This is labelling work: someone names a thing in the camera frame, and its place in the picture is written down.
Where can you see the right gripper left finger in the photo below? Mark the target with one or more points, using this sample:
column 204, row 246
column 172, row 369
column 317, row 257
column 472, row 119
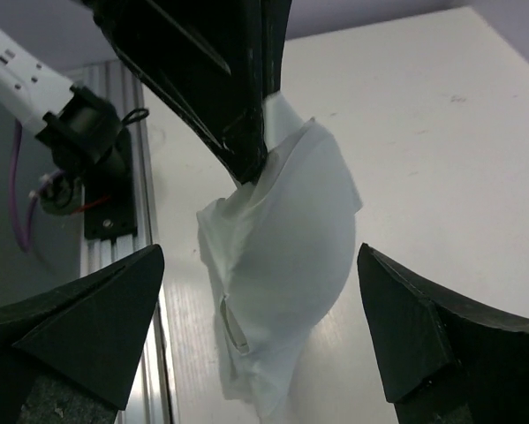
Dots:
column 70, row 355

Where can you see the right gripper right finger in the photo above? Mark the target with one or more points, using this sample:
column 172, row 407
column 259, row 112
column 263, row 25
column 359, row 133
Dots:
column 442, row 357

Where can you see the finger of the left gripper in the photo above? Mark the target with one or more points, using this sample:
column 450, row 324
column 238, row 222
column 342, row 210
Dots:
column 264, row 26
column 188, row 53

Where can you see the pale mint bra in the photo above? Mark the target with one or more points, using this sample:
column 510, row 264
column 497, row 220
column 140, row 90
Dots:
column 278, row 253

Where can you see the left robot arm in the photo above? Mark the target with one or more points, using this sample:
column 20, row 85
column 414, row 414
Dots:
column 77, row 126

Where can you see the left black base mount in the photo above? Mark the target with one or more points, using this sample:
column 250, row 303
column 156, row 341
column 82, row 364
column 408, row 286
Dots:
column 109, row 205

